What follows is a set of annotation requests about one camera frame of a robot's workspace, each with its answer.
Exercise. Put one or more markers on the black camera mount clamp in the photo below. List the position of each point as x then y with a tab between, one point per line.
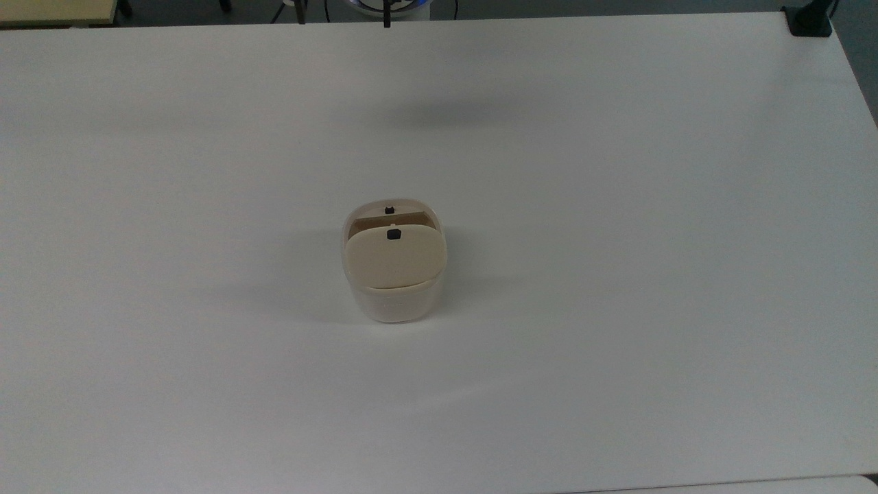
809	20

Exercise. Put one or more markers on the light wooden table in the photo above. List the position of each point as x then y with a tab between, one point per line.
48	10

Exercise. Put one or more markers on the black tripod legs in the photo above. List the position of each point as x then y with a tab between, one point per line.
300	10

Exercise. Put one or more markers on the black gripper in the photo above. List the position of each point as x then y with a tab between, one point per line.
387	4

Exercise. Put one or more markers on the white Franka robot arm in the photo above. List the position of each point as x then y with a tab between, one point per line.
370	7

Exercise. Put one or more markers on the cream plastic trash bin body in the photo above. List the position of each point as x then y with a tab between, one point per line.
394	302

